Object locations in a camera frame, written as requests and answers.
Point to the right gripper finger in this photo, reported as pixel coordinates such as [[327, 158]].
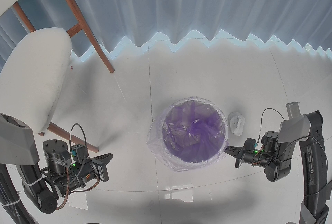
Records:
[[234, 151]]

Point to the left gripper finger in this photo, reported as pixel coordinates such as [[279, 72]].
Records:
[[102, 159]]

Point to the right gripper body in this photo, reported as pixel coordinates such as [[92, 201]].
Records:
[[249, 159]]

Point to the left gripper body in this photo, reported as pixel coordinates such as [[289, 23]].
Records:
[[101, 172]]

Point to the white paper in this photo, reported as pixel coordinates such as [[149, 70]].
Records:
[[236, 123]]

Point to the white trash bin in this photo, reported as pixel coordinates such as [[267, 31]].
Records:
[[207, 160]]

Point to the purple plastic bag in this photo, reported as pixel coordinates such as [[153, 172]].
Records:
[[192, 134]]

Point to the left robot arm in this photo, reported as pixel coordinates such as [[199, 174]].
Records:
[[18, 139]]

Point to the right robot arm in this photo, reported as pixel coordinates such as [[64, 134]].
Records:
[[293, 129]]

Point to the white cushioned wooden chair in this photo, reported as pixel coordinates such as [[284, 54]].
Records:
[[33, 75]]

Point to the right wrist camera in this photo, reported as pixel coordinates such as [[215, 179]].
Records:
[[250, 145]]

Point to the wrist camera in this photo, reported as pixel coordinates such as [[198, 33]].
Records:
[[79, 151], [250, 145]]

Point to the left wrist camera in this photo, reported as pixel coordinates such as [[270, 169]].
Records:
[[79, 151]]

